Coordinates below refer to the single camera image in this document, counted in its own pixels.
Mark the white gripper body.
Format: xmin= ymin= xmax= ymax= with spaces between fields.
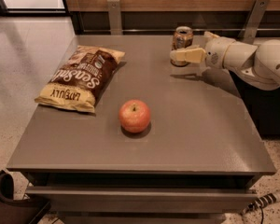
xmin=205 ymin=37 xmax=235 ymax=69

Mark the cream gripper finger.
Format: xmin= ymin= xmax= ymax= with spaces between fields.
xmin=170 ymin=46 xmax=206 ymax=63
xmin=203 ymin=31 xmax=219 ymax=40

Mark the orange soda can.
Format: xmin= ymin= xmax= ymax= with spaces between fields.
xmin=170 ymin=26 xmax=193 ymax=67

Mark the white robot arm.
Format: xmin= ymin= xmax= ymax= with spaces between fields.
xmin=170 ymin=32 xmax=280 ymax=91

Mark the red apple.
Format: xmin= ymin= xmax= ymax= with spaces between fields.
xmin=119 ymin=100 xmax=150 ymax=133

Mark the grey drawer cabinet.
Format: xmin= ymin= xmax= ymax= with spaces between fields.
xmin=7 ymin=35 xmax=275 ymax=224

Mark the brown sea salt chip bag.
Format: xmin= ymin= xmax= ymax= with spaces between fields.
xmin=35 ymin=46 xmax=125 ymax=113

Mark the black chair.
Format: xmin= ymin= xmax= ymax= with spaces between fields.
xmin=0 ymin=171 xmax=50 ymax=224

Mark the right metal bracket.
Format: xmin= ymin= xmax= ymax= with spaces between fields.
xmin=238 ymin=0 xmax=271 ymax=44

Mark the metal bracket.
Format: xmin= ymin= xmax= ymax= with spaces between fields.
xmin=238 ymin=0 xmax=271 ymax=44
xmin=107 ymin=0 xmax=123 ymax=35

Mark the left metal bracket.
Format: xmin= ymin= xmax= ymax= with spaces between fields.
xmin=107 ymin=0 xmax=123 ymax=35

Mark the metal rail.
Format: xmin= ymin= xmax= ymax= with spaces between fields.
xmin=82 ymin=28 xmax=280 ymax=36

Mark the striped cable on floor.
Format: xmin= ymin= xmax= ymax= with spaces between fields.
xmin=241 ymin=188 xmax=280 ymax=217

